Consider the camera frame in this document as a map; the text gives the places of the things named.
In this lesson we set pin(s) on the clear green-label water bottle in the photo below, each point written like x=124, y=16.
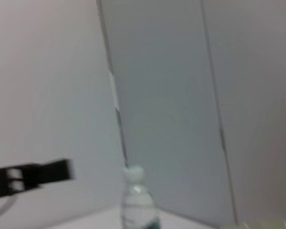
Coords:
x=139, y=205

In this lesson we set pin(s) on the green glass fruit plate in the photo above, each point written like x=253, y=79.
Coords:
x=264, y=224

